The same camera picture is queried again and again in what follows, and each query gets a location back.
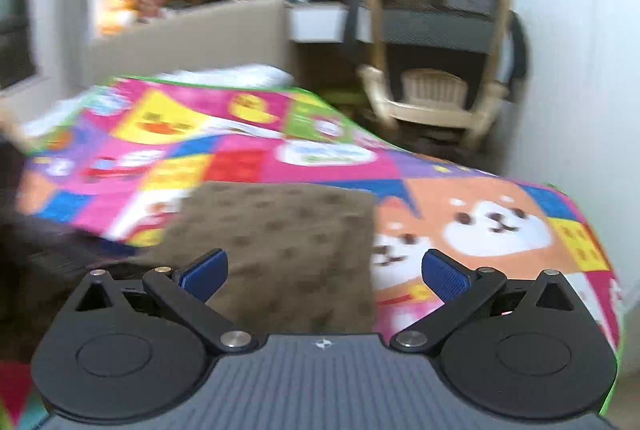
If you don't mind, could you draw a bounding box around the brown polka dot corduroy garment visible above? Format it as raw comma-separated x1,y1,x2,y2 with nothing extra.
134,182,376,336

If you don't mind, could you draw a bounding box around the white pillow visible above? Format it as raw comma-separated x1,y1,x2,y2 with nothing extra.
154,64,295,90

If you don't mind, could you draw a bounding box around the beige mesh office chair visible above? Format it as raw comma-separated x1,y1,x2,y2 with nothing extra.
343,0,527,150

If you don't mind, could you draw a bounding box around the pink plush toy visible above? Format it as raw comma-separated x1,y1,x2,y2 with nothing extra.
136,0,164,20

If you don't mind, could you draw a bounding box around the yellow duck plush toy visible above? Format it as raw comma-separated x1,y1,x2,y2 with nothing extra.
99,0,139,35

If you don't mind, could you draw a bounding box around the colourful cartoon play mat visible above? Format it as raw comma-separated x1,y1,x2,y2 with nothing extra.
1,76,620,429

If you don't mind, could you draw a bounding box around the white desk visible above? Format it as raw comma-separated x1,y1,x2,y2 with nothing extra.
288,3,348,44

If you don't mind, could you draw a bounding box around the beige upholstered headboard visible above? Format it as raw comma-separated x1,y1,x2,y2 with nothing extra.
85,0,297,85

